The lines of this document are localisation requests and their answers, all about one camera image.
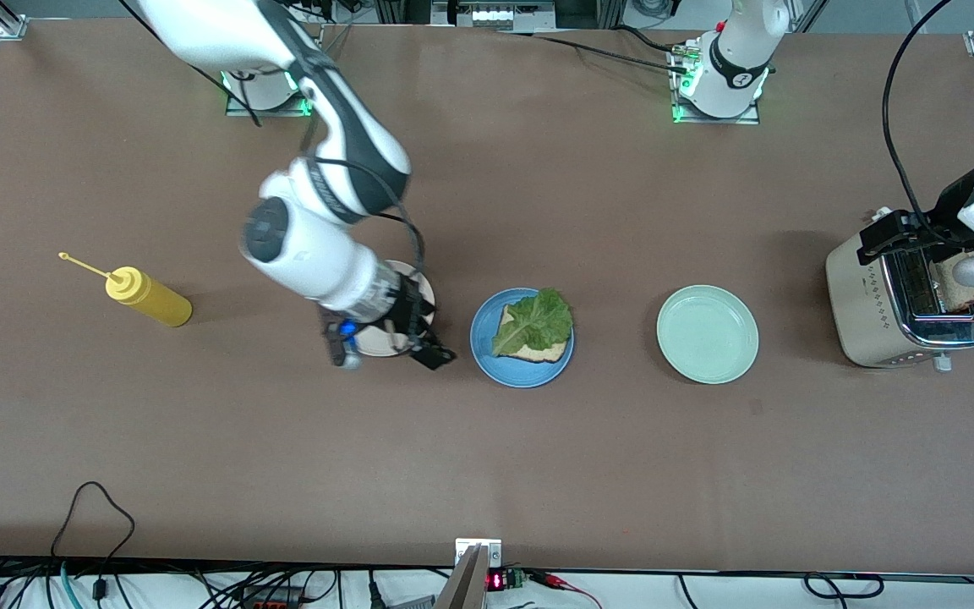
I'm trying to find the toast slice with light crust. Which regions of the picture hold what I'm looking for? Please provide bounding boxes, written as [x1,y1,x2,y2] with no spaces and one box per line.
[933,251,974,310]

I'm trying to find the black cable across table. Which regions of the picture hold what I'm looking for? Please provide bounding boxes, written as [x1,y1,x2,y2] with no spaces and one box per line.
[507,25,692,75]

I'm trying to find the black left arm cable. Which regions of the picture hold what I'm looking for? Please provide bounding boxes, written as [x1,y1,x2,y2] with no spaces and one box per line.
[881,0,955,244]

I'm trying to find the beige chrome toaster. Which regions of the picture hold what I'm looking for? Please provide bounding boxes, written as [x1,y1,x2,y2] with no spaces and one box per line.
[825,207,974,373]

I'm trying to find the red and black clip wires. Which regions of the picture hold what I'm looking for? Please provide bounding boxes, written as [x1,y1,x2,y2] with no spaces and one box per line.
[528,570,603,609]

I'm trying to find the black coiled cable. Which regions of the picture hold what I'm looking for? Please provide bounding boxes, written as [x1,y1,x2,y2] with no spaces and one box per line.
[803,573,886,601]

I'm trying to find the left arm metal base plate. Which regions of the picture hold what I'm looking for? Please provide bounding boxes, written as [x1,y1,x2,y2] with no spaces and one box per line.
[670,42,761,126]

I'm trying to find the silver camera mount bracket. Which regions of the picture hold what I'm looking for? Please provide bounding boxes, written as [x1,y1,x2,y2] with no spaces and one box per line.
[436,538,504,609]

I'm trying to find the thin black looped cable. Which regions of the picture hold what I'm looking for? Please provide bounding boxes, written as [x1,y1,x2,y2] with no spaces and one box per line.
[51,481,136,603]

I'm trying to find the toast slice with dark crust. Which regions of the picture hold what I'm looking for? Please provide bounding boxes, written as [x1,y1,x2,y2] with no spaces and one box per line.
[499,304,570,364]

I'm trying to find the blue round plate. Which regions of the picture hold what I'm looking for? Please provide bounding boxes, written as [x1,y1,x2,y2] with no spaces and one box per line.
[470,288,576,389]

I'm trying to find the mint green round plate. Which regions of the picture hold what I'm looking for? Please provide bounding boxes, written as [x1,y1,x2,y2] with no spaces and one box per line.
[656,284,760,386]

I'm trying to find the black device with white lights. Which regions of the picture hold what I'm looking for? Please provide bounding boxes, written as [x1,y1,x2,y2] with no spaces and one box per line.
[431,0,558,32]

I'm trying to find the cream round plate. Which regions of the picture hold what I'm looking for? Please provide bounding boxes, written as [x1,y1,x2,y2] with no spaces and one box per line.
[350,260,436,358]

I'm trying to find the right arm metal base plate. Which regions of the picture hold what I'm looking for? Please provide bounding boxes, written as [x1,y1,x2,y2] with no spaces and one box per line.
[225,34,320,118]

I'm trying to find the yellow squeeze bottle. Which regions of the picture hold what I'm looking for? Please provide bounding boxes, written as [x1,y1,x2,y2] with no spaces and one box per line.
[58,251,194,328]

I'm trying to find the green lettuce leaf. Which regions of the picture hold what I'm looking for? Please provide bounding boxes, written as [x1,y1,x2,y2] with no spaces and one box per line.
[491,288,574,358]

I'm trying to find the teal cable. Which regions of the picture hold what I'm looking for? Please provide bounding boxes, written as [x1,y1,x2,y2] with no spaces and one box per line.
[59,562,85,609]

